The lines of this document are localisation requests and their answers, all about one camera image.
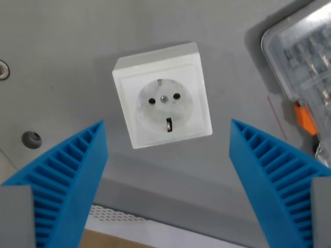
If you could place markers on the clear plastic case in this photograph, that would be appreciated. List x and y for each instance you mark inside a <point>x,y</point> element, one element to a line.
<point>297,51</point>

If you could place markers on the brown cardboard box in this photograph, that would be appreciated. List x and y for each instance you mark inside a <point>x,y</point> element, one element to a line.
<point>116,239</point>

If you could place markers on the white wall socket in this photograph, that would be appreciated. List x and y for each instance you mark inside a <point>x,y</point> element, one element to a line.
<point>186,124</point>

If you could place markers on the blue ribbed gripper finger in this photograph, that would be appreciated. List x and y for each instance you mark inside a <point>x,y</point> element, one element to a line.
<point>77,180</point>
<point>248,168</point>

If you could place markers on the silver hex screw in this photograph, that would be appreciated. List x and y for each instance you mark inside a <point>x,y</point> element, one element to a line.
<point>2,69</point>

